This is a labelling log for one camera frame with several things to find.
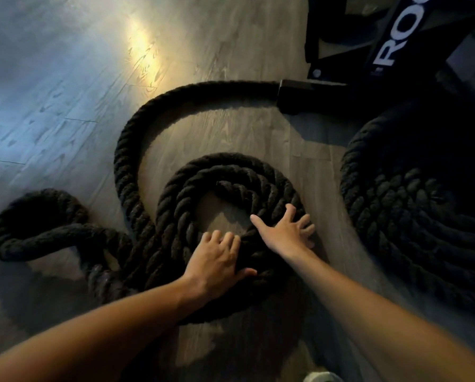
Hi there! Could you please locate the person's right hand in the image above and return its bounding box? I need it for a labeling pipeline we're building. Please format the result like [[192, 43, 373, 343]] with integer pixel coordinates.
[[249, 204, 316, 261]]

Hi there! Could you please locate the person's left hand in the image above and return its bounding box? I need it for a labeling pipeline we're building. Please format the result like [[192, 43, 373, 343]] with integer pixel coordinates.
[[180, 230, 258, 303]]

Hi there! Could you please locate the person's left forearm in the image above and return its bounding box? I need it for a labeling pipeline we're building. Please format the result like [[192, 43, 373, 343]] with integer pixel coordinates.
[[0, 278, 200, 382]]

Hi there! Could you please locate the person's right forearm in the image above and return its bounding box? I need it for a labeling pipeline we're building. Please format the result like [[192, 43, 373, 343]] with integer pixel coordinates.
[[289, 248, 475, 382]]

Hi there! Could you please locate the person's right grey sneaker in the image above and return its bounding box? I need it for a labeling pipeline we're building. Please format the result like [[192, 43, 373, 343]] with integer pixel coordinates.
[[303, 371, 344, 382]]

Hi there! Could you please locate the black gym rack base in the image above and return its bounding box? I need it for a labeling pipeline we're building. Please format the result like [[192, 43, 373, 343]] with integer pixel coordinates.
[[277, 0, 475, 116]]

